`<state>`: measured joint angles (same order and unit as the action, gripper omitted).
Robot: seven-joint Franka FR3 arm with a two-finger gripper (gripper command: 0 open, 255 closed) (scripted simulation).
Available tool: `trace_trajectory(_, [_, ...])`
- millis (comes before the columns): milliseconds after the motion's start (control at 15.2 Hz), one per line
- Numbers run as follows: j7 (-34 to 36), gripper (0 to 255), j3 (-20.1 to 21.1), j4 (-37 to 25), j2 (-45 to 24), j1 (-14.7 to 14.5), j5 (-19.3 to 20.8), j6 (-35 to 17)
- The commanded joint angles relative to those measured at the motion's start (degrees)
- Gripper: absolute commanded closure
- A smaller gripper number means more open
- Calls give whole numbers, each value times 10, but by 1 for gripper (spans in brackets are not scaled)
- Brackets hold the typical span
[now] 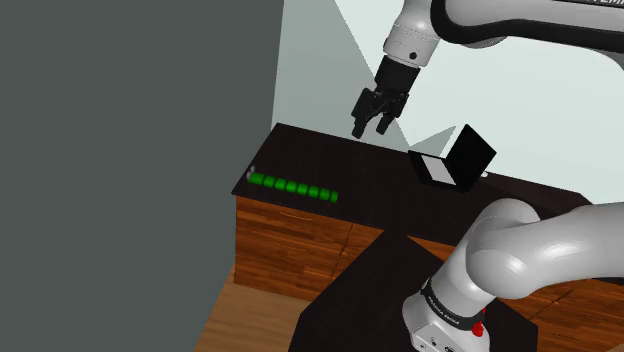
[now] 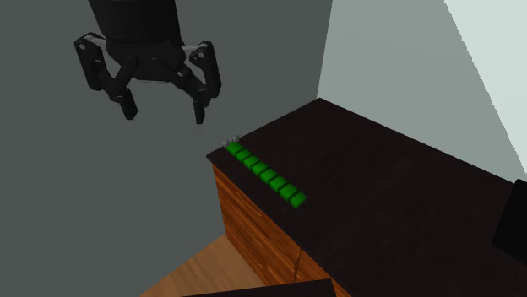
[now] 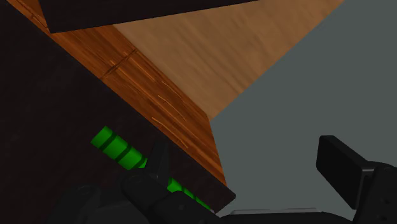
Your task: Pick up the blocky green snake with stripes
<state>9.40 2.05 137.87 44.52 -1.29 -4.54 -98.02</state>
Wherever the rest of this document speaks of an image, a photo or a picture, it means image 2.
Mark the green segmented block toy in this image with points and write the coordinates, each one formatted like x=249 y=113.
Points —
x=267 y=176

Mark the wooden chest of drawers, dark top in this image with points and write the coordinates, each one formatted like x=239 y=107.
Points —
x=378 y=185

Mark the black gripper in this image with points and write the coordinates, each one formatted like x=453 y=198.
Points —
x=136 y=24

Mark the black robot stand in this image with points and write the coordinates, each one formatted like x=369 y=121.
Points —
x=514 y=222

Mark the dark brown table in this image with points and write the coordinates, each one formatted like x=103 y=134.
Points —
x=280 y=290

